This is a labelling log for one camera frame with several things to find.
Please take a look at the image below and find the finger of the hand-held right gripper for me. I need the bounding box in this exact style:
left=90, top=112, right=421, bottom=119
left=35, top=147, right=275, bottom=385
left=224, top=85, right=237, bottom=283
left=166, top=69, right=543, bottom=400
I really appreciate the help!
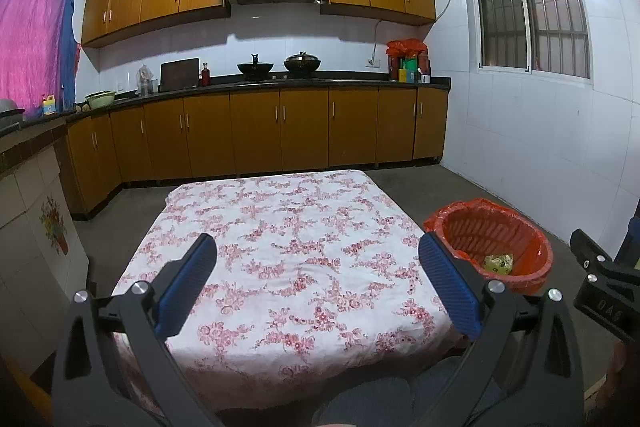
left=570, top=228, right=640, bottom=285

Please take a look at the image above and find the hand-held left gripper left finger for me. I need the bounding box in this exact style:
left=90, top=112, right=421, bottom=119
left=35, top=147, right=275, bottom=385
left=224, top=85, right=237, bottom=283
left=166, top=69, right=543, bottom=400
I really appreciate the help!
left=50, top=233, right=223, bottom=427

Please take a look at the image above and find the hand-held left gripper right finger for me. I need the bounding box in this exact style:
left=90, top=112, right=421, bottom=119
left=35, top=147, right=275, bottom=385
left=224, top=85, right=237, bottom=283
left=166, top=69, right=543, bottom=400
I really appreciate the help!
left=415, top=232, right=586, bottom=427

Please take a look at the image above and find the yellow green snack wrapper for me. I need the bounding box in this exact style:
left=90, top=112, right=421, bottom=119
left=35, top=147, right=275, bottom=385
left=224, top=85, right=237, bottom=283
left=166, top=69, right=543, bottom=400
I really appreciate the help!
left=482, top=253, right=515, bottom=277

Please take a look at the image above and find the red plastic mesh basket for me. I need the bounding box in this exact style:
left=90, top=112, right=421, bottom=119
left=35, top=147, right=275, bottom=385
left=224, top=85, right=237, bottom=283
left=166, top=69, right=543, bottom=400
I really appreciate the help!
left=425, top=199, right=555, bottom=295

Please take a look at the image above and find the orange bin liner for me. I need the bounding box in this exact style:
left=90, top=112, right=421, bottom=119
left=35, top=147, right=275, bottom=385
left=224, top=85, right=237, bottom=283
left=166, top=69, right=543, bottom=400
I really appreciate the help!
left=423, top=198, right=555, bottom=293

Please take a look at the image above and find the floral tablecloth table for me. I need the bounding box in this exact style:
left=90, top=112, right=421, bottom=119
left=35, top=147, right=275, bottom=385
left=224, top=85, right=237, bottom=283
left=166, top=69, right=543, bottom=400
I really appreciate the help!
left=110, top=170, right=468, bottom=418

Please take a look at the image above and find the person's left leg in jeans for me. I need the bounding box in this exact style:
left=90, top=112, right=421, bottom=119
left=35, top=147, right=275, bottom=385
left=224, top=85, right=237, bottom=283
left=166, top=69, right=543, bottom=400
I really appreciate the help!
left=312, top=379, right=418, bottom=427

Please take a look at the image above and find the tiled counter with flower decal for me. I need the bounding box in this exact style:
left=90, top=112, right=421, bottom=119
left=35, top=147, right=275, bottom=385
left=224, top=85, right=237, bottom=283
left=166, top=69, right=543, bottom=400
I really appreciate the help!
left=0, top=114, right=91, bottom=378

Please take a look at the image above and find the row of lower wooden cabinets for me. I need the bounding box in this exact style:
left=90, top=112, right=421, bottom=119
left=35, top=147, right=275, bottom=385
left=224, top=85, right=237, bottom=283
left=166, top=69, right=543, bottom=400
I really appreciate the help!
left=65, top=86, right=449, bottom=220

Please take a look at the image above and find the green basin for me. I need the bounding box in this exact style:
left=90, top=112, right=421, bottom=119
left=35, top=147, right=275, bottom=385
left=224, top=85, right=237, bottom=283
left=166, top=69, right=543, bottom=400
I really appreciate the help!
left=85, top=91, right=117, bottom=110

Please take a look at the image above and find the dark cutting board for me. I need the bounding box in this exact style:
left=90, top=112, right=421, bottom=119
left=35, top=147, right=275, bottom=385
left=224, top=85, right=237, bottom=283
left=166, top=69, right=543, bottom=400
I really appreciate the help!
left=160, top=58, right=200, bottom=92

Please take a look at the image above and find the black wok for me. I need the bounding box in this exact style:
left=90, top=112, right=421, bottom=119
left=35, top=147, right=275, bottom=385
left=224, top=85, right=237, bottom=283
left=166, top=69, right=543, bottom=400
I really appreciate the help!
left=236, top=53, right=276, bottom=81

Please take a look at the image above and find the black kitchen countertop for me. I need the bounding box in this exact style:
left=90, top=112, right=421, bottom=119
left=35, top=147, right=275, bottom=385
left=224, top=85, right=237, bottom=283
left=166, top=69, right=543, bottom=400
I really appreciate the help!
left=62, top=77, right=452, bottom=120

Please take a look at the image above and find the orange bag over condiments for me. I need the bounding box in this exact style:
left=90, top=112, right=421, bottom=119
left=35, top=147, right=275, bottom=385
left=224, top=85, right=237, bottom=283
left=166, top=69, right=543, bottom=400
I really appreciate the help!
left=386, top=39, right=430, bottom=58

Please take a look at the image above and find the black lidded pot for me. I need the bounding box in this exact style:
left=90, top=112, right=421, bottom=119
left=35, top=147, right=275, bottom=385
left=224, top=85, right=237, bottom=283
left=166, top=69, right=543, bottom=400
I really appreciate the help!
left=283, top=52, right=322, bottom=75

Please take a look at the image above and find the barred window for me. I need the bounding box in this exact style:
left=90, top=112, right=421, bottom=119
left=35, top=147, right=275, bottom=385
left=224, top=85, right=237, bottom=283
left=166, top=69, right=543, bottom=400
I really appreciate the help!
left=459, top=0, right=596, bottom=80

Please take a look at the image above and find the pink cloth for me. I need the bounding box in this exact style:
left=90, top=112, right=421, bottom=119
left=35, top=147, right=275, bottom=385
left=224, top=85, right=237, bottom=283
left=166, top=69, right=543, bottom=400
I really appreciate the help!
left=0, top=0, right=68, bottom=118

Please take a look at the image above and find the white wall cable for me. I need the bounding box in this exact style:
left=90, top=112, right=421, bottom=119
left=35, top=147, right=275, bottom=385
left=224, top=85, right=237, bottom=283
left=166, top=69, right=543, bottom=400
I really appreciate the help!
left=371, top=0, right=473, bottom=65

